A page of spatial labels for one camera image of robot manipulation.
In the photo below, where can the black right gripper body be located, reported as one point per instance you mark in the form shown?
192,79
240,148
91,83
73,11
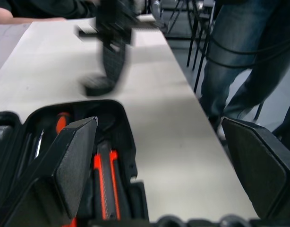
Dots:
114,21

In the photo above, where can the person in blue jeans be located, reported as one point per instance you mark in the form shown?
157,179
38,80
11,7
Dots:
230,28

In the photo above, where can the pale table cover sheet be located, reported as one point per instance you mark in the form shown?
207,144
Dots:
5,47

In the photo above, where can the black metal chair frame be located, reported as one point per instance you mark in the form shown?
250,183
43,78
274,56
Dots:
196,78

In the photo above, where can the black plastic tool case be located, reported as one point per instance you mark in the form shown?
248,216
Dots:
116,113

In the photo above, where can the orange black utility knife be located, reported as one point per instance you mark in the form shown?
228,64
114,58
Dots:
104,172

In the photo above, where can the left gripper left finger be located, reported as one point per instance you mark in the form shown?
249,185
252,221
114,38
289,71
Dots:
71,165

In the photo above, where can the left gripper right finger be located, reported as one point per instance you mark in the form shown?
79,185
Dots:
265,170

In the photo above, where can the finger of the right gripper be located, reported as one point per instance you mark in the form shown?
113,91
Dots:
115,61

